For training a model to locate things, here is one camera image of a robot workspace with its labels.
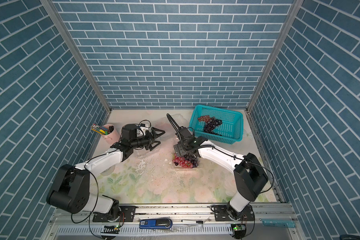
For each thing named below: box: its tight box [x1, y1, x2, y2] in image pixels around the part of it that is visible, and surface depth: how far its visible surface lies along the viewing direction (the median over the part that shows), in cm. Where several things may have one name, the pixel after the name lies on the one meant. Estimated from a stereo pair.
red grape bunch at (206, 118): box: [198, 115, 212, 123], surface depth 114 cm
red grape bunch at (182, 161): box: [172, 153, 194, 169], surface depth 88 cm
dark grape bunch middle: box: [203, 116, 223, 136], surface depth 107 cm
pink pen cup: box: [101, 124, 120, 146], surface depth 96 cm
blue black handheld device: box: [139, 218, 173, 229], surface depth 70 cm
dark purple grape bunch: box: [183, 153, 199, 168], surface depth 88 cm
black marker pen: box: [181, 219, 204, 224], surface depth 74 cm
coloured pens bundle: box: [90, 123, 110, 136], surface depth 93 cm
